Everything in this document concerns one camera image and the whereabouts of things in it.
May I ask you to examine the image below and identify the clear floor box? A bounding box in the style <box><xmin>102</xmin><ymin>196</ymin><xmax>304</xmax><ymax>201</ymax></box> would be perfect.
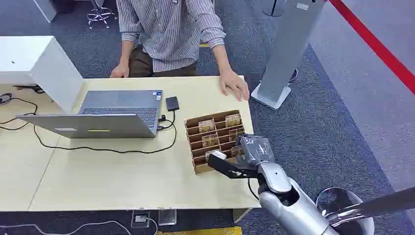
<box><xmin>158</xmin><ymin>209</ymin><xmax>178</xmax><ymax>227</ymax></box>

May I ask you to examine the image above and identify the dark metal bar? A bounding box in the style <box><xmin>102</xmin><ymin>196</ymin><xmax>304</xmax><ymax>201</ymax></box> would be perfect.
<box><xmin>326</xmin><ymin>186</ymin><xmax>415</xmax><ymax>228</ymax></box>

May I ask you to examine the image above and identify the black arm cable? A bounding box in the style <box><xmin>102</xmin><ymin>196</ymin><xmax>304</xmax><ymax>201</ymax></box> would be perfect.
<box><xmin>247</xmin><ymin>178</ymin><xmax>260</xmax><ymax>202</ymax></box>

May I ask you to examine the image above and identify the grey pillar stand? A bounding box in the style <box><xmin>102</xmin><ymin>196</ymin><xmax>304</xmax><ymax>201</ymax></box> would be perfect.
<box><xmin>250</xmin><ymin>0</ymin><xmax>326</xmax><ymax>111</ymax></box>

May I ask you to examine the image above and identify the white floor cable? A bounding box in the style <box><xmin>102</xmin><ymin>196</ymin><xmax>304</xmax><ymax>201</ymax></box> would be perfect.
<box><xmin>0</xmin><ymin>217</ymin><xmax>159</xmax><ymax>235</ymax></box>

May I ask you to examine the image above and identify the black external drive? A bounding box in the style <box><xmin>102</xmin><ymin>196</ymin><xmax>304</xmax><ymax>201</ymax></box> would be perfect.
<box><xmin>165</xmin><ymin>95</ymin><xmax>180</xmax><ymax>112</ymax></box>

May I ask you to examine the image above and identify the person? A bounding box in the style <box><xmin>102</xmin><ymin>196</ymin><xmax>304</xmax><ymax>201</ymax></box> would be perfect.
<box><xmin>109</xmin><ymin>0</ymin><xmax>251</xmax><ymax>102</ymax></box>

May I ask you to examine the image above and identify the person's right hand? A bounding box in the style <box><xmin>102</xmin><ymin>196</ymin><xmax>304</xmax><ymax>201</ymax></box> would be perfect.
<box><xmin>109</xmin><ymin>63</ymin><xmax>130</xmax><ymax>79</ymax></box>

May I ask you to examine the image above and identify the person's hand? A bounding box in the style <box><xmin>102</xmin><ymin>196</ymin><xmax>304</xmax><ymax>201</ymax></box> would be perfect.
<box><xmin>109</xmin><ymin>63</ymin><xmax>130</xmax><ymax>79</ymax></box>
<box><xmin>219</xmin><ymin>69</ymin><xmax>251</xmax><ymax>102</ymax></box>

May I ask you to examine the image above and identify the chrome chair base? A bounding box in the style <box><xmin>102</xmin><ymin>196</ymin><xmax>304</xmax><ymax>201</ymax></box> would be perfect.
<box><xmin>86</xmin><ymin>0</ymin><xmax>118</xmax><ymax>30</ymax></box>

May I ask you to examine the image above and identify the shiny round metal base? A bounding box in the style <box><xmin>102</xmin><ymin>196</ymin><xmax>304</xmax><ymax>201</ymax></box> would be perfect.
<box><xmin>316</xmin><ymin>187</ymin><xmax>376</xmax><ymax>235</ymax></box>

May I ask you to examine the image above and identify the black laptop cable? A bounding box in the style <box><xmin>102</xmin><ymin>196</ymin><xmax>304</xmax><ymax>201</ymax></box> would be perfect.
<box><xmin>0</xmin><ymin>97</ymin><xmax>178</xmax><ymax>155</ymax></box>

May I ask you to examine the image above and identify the person's left hand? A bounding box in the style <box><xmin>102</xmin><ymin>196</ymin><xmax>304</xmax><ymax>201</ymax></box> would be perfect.
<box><xmin>219</xmin><ymin>69</ymin><xmax>251</xmax><ymax>102</ymax></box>

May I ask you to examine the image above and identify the white cabinet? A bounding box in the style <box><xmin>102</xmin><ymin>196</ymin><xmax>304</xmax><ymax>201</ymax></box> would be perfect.
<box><xmin>0</xmin><ymin>35</ymin><xmax>84</xmax><ymax>114</ymax></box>

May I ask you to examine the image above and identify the red barrier belt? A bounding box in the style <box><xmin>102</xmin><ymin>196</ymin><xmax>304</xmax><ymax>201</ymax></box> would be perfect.
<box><xmin>328</xmin><ymin>0</ymin><xmax>415</xmax><ymax>96</ymax></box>

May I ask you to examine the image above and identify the yellow floor mat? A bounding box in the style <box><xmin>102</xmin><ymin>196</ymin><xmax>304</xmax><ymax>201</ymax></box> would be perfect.
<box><xmin>157</xmin><ymin>226</ymin><xmax>243</xmax><ymax>235</ymax></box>

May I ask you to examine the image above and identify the round dark stand base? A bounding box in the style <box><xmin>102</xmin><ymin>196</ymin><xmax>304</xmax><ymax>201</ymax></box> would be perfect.
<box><xmin>262</xmin><ymin>0</ymin><xmax>288</xmax><ymax>18</ymax></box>

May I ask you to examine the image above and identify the grey open laptop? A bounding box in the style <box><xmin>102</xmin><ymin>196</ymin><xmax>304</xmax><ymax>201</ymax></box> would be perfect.
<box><xmin>16</xmin><ymin>90</ymin><xmax>163</xmax><ymax>140</ymax></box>

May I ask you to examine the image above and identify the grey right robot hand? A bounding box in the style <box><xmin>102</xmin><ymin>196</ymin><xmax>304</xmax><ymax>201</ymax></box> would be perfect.
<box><xmin>235</xmin><ymin>134</ymin><xmax>276</xmax><ymax>166</ymax></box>

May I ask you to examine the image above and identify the floor power socket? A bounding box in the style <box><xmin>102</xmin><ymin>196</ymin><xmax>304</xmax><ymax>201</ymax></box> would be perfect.
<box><xmin>131</xmin><ymin>210</ymin><xmax>151</xmax><ymax>229</ymax></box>

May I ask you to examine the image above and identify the wooden card box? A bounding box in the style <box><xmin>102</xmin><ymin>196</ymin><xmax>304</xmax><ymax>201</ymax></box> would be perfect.
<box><xmin>184</xmin><ymin>109</ymin><xmax>246</xmax><ymax>175</ymax></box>

